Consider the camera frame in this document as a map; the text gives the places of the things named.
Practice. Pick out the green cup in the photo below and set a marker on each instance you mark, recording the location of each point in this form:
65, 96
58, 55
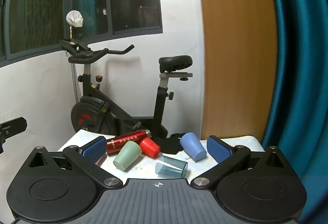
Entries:
127, 156

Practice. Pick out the black exercise bike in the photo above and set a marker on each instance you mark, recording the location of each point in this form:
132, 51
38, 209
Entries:
88, 112

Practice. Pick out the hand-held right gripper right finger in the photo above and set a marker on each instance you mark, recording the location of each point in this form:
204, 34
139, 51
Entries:
218, 150

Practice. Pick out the transparent teal cup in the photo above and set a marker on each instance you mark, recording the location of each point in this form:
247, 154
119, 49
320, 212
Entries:
170, 168

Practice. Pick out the red metal bottle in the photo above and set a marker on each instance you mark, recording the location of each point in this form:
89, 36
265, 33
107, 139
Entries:
125, 139

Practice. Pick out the pole with white cloth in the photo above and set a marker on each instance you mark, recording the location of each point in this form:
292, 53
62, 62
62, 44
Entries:
74, 18

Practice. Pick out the red cup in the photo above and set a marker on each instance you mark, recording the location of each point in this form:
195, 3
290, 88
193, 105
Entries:
151, 148

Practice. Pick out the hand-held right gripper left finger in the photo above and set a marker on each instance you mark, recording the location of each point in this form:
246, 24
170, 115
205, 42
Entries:
94, 150

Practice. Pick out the teal curtain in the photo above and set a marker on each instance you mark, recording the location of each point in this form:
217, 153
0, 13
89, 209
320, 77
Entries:
302, 60

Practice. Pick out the black cloth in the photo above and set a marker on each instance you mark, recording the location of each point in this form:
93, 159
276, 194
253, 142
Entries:
169, 146

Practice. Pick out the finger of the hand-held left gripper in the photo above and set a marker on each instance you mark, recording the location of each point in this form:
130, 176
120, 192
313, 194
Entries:
15, 124

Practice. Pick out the wooden door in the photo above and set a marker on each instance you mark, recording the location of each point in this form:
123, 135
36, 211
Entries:
235, 47

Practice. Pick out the blue cup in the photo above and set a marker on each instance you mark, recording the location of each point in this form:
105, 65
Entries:
192, 146

